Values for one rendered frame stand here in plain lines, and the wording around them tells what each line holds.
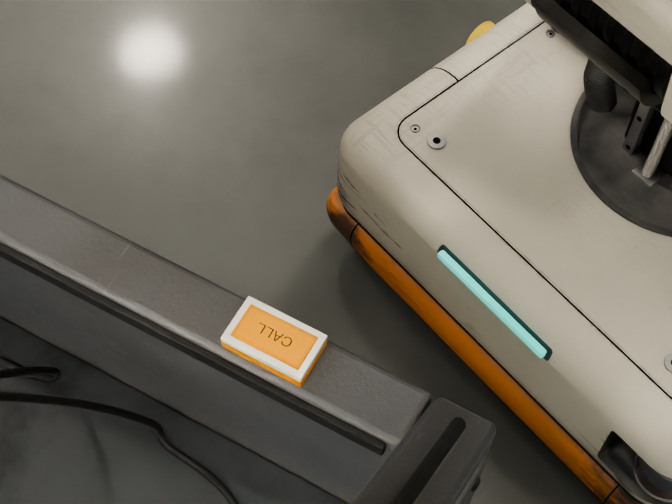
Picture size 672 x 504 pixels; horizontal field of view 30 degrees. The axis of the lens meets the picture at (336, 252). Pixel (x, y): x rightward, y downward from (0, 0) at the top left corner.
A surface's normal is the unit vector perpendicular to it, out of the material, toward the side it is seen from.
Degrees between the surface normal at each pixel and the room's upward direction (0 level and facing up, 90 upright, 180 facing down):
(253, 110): 0
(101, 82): 0
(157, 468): 0
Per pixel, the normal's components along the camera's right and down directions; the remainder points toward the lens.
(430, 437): 0.35, -0.88
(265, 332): 0.03, -0.50
